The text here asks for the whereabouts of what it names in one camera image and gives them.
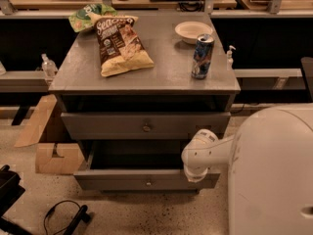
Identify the grey drawer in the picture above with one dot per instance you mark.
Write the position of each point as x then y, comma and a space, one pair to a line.
137, 165
105, 126

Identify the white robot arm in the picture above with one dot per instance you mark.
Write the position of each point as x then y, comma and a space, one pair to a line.
270, 170

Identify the grey drawer cabinet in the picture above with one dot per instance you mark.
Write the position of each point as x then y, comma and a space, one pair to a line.
168, 87

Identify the grey top drawer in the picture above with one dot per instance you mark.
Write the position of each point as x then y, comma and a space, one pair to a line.
105, 126

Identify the black stand leg left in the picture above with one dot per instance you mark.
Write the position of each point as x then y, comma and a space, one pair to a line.
81, 215

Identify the cardboard box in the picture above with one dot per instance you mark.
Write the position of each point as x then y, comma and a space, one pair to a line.
55, 152

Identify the small pump bottle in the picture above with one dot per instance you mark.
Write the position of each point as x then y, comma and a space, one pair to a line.
229, 55

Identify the blue drink can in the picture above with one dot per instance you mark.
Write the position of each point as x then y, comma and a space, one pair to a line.
202, 56

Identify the brown yellow chip bag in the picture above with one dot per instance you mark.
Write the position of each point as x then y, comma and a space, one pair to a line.
121, 49

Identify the white bowl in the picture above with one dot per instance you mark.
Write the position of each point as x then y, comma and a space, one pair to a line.
189, 31

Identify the clear sanitizer bottle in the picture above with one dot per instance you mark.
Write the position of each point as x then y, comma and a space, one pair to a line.
49, 67

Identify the black equipment left corner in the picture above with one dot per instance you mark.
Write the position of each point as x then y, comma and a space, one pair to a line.
10, 191

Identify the green snack bag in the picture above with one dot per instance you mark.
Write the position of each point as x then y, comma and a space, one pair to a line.
80, 19

